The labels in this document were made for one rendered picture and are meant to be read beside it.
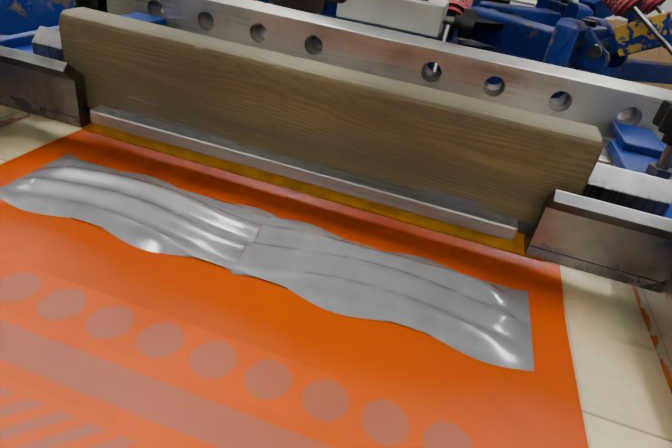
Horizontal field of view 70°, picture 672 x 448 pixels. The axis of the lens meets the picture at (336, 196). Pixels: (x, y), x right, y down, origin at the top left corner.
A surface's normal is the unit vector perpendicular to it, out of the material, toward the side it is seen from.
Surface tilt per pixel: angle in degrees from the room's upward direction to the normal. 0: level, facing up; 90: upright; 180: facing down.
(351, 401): 0
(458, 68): 90
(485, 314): 28
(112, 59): 90
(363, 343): 0
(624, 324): 0
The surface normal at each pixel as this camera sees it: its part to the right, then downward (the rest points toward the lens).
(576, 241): -0.29, 0.45
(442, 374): 0.15, -0.85
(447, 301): -0.09, -0.56
